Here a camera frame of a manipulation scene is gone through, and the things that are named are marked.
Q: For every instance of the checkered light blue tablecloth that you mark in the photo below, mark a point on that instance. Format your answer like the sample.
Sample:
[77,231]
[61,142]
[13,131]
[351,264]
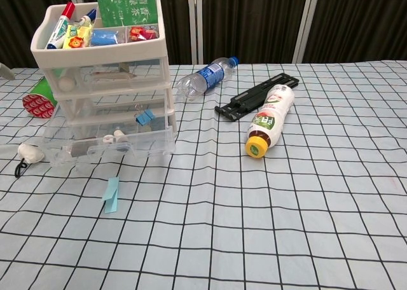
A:
[222,223]

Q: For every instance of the white drawer organizer box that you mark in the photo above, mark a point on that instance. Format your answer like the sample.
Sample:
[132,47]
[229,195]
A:
[105,53]

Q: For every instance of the blue capped whiteboard marker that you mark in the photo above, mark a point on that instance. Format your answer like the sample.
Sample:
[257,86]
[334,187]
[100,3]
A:
[88,16]

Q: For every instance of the light blue paper strip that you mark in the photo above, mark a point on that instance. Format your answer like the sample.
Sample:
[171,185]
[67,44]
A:
[111,197]

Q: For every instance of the green cylindrical snack can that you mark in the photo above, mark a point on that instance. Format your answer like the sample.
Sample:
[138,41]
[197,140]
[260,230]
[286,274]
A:
[39,100]

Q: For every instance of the green tea packets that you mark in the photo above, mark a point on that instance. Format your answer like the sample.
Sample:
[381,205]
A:
[127,7]

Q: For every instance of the white block with dark hole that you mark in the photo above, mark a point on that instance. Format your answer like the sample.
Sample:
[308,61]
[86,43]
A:
[119,136]

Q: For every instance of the brown square piece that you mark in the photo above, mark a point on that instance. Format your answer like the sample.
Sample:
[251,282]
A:
[81,150]

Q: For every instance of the red candy packet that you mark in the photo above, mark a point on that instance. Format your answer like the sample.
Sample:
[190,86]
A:
[143,33]

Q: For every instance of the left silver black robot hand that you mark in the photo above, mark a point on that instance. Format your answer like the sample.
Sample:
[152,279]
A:
[6,71]

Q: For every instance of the clear plastic tray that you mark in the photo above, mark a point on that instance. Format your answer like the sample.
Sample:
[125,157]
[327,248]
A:
[152,142]

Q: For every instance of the black folding stand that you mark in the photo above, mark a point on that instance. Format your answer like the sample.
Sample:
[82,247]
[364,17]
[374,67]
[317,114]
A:
[245,100]

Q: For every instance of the dark maroon oval piece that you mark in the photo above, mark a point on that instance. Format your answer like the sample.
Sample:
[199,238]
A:
[123,149]

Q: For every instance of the clear water bottle blue label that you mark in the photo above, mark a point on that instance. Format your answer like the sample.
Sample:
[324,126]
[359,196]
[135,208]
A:
[210,75]

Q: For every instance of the white drink bottle yellow cap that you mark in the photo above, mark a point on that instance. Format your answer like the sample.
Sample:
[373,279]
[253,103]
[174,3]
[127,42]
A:
[273,112]

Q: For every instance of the beige flat piece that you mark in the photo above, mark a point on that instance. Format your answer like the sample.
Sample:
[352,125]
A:
[111,76]

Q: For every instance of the red capped whiteboard marker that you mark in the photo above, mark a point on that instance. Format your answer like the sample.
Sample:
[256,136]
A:
[60,27]

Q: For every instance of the blue binder clip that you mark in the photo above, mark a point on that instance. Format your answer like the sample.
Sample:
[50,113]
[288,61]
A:
[146,116]

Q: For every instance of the blue candy packet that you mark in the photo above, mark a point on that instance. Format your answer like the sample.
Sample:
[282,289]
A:
[104,37]

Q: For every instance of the yellow candy packet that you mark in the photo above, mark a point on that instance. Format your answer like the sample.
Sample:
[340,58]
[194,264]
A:
[78,37]

